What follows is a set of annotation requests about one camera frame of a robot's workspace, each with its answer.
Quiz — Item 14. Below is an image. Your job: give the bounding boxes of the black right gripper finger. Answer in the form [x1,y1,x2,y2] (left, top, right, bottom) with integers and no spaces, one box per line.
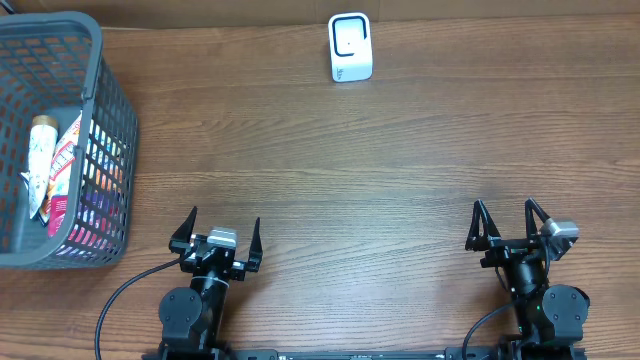
[524,197,550,239]
[466,200,501,243]

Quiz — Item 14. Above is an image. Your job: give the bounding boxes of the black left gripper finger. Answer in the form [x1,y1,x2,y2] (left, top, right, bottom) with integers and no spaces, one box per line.
[171,206,198,243]
[249,218,263,255]

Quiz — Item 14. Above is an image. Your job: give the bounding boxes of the red purple tissue pack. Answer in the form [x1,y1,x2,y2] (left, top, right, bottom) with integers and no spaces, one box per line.
[47,195,68,237]

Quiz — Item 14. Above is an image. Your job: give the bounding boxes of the cream snack bag blue edges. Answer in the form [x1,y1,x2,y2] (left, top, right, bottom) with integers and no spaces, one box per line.
[39,114,82,225]

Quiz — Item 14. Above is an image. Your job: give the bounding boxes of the white tube with gold cap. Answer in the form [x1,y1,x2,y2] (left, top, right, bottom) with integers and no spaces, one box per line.
[26,115,58,219]

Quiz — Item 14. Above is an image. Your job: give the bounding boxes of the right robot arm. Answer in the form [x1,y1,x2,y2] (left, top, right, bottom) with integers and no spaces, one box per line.
[461,198,591,359]

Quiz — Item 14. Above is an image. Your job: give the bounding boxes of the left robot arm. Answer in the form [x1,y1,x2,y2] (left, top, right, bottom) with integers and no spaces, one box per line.
[159,209,263,359]

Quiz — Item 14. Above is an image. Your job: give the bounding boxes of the orange item in basket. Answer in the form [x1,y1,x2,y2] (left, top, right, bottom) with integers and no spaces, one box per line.
[83,120,125,194]

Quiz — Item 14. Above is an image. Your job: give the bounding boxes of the white barcode scanner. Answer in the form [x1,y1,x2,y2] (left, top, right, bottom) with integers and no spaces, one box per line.
[328,12,373,83]

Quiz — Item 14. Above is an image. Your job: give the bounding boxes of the grey plastic shopping basket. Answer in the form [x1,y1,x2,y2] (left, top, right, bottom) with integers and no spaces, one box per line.
[1,12,138,270]

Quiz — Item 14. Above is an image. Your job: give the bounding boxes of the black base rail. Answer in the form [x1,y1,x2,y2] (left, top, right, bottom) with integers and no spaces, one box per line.
[142,346,589,360]

